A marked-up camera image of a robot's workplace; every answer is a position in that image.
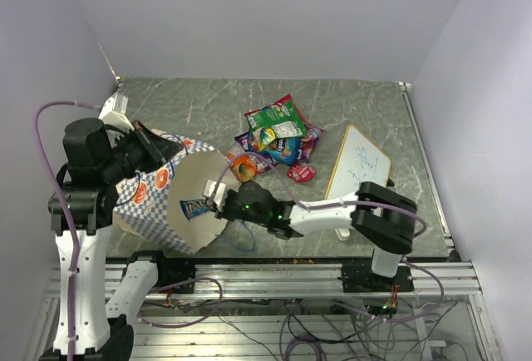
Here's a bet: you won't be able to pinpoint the purple cable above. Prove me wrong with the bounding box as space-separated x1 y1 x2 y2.
33 101 103 361
205 151 446 324

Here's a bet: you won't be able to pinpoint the blue snack bag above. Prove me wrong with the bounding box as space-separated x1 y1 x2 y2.
247 127 301 166

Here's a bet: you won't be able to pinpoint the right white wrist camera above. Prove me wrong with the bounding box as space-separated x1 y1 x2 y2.
203 180 228 210

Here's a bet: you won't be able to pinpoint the purple snack packet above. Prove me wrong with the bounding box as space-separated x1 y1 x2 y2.
234 131 278 173

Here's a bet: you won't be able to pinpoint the white whiteboard eraser marker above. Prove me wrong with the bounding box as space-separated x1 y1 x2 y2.
335 228 351 241

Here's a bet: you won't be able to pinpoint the loose cables under table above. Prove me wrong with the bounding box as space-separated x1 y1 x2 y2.
136 289 458 361

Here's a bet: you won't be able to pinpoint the green snack bag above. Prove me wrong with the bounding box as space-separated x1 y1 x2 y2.
246 102 306 138

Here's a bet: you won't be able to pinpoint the small colourful candy packet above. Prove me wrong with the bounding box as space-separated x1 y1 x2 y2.
298 124 325 162

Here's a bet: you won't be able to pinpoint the pink snack bag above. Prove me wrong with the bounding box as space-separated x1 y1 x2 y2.
272 93 309 127

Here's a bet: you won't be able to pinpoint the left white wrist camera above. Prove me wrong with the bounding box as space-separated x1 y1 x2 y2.
99 92 134 132

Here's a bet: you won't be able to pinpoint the small whiteboard yellow frame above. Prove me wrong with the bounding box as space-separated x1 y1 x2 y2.
325 125 392 200

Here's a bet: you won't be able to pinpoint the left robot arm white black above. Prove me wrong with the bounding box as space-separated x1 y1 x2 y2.
41 118 183 360

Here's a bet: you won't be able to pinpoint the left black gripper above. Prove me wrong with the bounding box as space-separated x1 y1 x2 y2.
101 117 185 181

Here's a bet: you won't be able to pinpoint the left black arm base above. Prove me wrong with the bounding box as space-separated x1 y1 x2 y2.
121 250 196 294

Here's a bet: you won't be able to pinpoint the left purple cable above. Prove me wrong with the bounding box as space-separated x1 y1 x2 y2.
33 101 103 361

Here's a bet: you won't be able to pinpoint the small red snack packet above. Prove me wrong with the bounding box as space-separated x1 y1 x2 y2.
287 163 316 183

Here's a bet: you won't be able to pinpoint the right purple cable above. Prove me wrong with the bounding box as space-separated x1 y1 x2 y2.
205 151 446 324

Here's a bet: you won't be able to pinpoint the blue chocolate candy packet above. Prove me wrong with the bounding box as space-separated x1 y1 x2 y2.
180 198 211 221

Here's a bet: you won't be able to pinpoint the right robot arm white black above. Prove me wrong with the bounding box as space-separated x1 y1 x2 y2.
204 180 421 291

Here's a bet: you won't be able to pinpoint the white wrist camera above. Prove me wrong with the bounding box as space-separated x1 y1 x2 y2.
203 180 228 210
99 92 134 132

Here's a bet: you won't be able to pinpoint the orange snack packet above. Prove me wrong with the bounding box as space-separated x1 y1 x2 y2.
226 143 259 182

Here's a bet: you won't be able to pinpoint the checkered paper bag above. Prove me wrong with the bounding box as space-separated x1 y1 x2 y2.
114 130 256 255

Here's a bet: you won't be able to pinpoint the aluminium frame rail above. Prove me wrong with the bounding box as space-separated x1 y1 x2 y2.
45 263 482 301

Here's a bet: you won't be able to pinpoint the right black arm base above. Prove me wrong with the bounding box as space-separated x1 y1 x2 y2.
338 259 414 293

